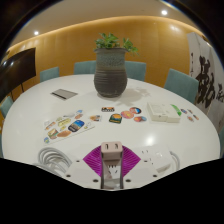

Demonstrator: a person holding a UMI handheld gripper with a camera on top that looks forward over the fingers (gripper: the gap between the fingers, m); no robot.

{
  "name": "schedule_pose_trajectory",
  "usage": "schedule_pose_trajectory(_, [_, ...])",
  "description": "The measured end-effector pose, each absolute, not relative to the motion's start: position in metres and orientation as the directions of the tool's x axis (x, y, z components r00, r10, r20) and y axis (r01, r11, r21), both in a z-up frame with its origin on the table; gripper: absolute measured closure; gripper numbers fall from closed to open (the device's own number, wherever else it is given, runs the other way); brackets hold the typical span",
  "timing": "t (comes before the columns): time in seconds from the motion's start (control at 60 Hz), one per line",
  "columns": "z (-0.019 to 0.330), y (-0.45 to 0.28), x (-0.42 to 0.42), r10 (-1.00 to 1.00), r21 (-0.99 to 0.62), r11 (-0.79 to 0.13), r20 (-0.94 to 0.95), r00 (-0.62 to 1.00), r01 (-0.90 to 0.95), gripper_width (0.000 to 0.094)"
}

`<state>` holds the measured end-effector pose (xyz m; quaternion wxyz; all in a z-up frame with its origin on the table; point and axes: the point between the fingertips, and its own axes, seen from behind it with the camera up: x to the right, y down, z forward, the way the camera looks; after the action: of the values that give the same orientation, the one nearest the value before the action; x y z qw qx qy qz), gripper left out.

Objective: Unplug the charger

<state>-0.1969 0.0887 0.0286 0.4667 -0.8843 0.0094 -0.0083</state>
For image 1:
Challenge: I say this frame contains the dark blue round sticker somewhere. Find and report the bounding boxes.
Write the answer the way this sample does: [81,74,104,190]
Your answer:
[129,106,143,115]

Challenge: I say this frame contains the black television screen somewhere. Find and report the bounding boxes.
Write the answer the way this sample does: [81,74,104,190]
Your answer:
[0,47,37,94]

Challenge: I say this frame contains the grey coiled power cable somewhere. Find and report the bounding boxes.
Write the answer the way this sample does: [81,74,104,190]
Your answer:
[35,147,182,173]

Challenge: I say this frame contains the black rectangular sticker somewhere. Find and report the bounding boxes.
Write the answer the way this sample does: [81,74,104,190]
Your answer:
[101,106,116,113]

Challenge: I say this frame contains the teal chairs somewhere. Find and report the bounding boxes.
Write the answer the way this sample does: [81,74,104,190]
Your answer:
[0,60,224,158]

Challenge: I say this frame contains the dark square sunset sticker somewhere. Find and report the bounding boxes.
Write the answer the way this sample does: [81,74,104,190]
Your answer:
[108,113,123,125]

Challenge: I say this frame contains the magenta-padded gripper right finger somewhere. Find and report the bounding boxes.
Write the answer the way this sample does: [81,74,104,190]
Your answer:
[120,145,161,191]

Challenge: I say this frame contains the orange and blue round sticker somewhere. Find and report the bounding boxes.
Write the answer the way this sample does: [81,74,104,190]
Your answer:
[133,115,148,123]

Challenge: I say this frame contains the potted plant in grey vase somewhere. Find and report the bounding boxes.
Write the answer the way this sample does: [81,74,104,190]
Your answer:
[93,32,139,99]

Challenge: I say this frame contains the small pale sticker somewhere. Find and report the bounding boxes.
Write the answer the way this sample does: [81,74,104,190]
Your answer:
[89,114,102,123]

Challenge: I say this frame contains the white calligraphy folding screen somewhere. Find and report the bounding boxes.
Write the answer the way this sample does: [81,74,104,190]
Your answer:
[186,32,224,134]

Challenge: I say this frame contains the white power strip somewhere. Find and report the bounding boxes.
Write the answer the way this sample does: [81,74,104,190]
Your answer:
[132,145,173,174]

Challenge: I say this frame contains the white flat box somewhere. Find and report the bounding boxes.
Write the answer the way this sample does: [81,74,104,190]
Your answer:
[146,101,181,124]

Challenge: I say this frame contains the pink round sticker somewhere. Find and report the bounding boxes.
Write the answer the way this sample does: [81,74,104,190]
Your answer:
[120,110,135,120]

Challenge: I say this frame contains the small white charger block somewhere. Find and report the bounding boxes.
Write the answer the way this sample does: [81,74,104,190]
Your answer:
[100,140,125,164]

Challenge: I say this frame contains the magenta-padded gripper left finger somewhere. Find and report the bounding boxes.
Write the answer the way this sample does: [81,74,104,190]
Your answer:
[64,145,105,191]

